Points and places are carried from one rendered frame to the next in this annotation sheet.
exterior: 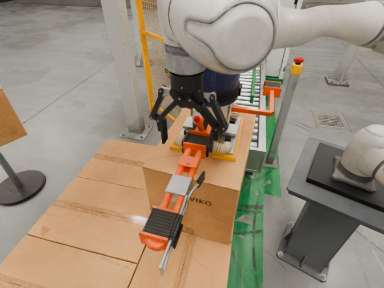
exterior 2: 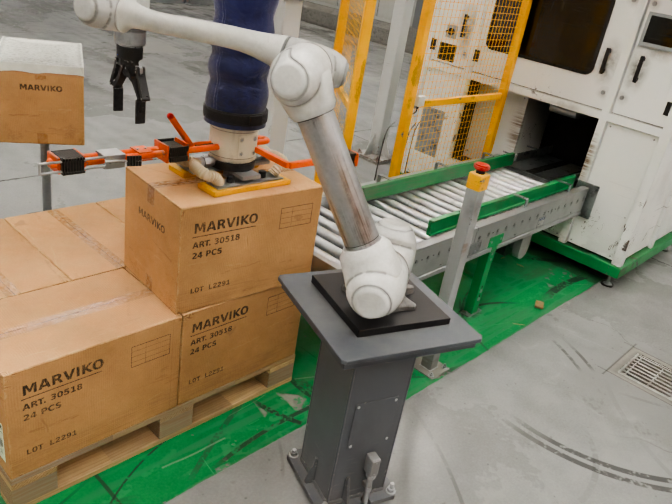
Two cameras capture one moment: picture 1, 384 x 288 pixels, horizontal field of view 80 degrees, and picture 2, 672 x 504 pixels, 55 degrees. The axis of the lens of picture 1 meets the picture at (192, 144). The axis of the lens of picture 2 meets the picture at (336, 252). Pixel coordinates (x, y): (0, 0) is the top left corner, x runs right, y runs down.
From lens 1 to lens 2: 1.73 m
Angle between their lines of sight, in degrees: 26
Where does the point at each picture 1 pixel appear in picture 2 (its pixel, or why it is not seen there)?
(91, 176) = (109, 209)
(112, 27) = not seen: hidden behind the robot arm
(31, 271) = not seen: outside the picture
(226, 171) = (194, 197)
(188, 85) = (120, 53)
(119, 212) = (101, 244)
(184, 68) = (117, 38)
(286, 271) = (280, 475)
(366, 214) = (332, 326)
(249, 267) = (233, 442)
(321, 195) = (307, 295)
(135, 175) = not seen: hidden behind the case
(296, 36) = (141, 22)
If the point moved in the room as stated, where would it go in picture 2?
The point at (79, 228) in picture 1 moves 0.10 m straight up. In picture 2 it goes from (51, 236) to (50, 213)
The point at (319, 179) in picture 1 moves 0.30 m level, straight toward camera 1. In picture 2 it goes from (323, 281) to (233, 285)
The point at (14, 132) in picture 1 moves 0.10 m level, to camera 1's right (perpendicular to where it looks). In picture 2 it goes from (70, 134) to (84, 140)
